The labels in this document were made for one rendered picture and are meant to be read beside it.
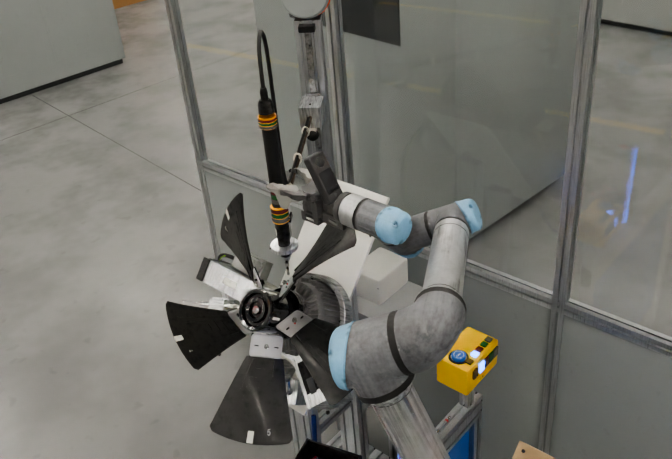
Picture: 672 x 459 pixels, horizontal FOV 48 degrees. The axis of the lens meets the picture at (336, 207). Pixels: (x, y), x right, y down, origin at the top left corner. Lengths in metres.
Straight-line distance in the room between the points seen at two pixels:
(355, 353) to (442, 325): 0.16
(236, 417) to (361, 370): 0.82
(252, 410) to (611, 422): 1.17
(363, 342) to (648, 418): 1.39
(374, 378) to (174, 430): 2.24
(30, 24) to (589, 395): 5.98
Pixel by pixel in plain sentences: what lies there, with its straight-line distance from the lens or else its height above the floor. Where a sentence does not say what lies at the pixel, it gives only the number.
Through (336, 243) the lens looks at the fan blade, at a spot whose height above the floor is 1.39.
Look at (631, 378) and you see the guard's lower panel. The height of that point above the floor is 0.82.
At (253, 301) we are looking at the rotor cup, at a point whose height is 1.24.
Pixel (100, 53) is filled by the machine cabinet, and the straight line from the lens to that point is 7.72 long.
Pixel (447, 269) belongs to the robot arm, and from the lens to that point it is 1.43.
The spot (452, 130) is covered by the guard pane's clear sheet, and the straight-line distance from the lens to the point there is 2.34.
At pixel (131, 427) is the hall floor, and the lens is 3.59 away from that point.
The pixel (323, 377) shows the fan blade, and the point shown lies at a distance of 1.94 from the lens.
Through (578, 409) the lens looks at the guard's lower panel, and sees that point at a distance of 2.67.
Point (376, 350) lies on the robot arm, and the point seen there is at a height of 1.61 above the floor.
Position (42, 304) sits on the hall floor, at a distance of 4.49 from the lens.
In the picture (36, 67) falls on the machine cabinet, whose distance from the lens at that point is 7.47.
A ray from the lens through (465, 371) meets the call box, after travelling 2.06.
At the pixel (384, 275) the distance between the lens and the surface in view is 2.55.
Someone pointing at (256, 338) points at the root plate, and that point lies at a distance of 2.10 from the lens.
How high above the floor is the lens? 2.50
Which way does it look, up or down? 31 degrees down
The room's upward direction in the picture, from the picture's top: 5 degrees counter-clockwise
